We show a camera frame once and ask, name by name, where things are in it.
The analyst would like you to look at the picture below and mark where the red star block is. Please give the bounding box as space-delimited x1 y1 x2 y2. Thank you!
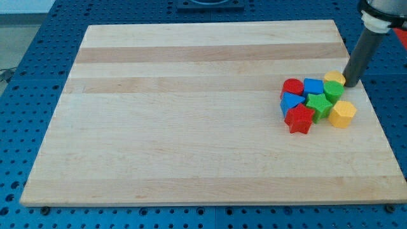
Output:
284 104 315 134

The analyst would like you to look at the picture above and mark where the yellow hexagon block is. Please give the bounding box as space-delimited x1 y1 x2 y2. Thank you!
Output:
328 101 357 128

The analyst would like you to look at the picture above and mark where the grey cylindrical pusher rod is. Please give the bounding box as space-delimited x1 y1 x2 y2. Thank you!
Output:
343 28 386 87

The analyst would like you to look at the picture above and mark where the green cylinder block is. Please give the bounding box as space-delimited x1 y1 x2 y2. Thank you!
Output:
323 81 344 104

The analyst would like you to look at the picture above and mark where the wooden board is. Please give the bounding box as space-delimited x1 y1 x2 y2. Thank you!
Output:
20 20 406 207

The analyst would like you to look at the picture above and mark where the red cylinder block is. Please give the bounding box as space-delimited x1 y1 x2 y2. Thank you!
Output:
280 78 304 98

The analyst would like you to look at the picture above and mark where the blue cube block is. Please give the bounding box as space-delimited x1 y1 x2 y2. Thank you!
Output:
303 78 324 97

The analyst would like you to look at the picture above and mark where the green star block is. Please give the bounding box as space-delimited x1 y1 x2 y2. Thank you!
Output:
305 94 333 123

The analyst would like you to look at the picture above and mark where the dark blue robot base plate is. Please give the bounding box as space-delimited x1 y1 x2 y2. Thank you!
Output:
176 0 245 11

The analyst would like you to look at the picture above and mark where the yellow block behind rod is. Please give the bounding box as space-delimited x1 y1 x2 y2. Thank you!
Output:
323 70 346 86

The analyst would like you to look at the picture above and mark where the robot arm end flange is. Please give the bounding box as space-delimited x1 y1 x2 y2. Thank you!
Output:
358 0 406 34

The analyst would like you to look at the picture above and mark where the blue triangle block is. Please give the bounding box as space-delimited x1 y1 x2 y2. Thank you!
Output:
280 92 305 117

